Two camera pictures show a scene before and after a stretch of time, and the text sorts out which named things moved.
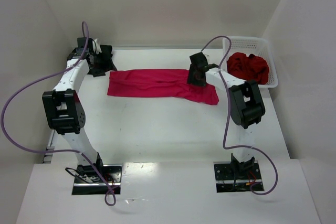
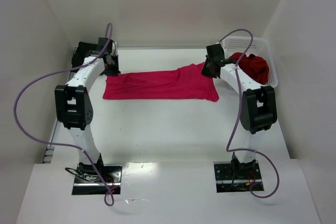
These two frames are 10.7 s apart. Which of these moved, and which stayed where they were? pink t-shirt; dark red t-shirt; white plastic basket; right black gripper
Moved: right black gripper
Stayed: pink t-shirt; dark red t-shirt; white plastic basket
